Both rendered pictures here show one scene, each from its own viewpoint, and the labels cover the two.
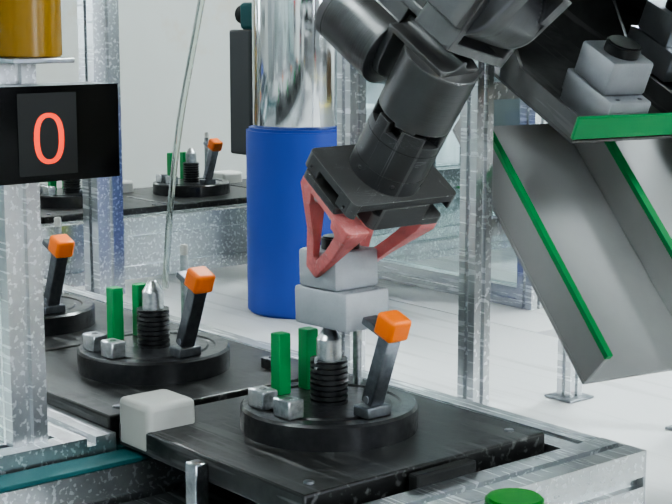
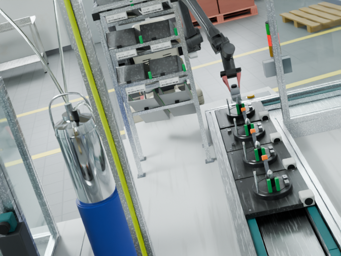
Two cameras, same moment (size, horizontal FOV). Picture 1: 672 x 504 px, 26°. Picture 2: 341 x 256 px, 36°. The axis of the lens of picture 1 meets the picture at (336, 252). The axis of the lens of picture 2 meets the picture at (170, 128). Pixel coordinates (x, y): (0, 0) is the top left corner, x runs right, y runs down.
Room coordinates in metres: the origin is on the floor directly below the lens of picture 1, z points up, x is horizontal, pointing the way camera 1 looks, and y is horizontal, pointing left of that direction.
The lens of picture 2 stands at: (3.06, 1.36, 1.97)
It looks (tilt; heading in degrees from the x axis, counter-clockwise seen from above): 23 degrees down; 223
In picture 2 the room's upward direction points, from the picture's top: 14 degrees counter-clockwise
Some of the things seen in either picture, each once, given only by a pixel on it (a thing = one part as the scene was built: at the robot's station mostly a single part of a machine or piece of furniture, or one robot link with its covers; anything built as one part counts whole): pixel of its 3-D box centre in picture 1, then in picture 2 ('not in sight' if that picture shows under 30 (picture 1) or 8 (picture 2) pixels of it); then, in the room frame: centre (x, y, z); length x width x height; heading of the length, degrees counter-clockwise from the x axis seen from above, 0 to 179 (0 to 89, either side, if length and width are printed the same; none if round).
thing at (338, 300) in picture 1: (332, 278); (235, 92); (1.12, 0.00, 1.09); 0.08 x 0.04 x 0.07; 40
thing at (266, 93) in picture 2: not in sight; (251, 101); (0.89, -0.07, 0.93); 0.21 x 0.07 x 0.06; 130
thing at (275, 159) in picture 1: (300, 218); (107, 226); (2.11, 0.05, 1.00); 0.16 x 0.16 x 0.27
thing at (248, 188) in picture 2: not in sight; (271, 179); (1.69, 0.48, 1.01); 0.24 x 0.24 x 0.13; 40
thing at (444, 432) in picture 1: (329, 437); (241, 115); (1.11, 0.01, 0.96); 0.24 x 0.24 x 0.02; 40
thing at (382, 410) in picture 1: (372, 409); not in sight; (1.07, -0.03, 0.99); 0.02 x 0.02 x 0.01; 40
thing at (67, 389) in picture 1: (152, 321); (248, 126); (1.31, 0.17, 1.01); 0.24 x 0.24 x 0.13; 40
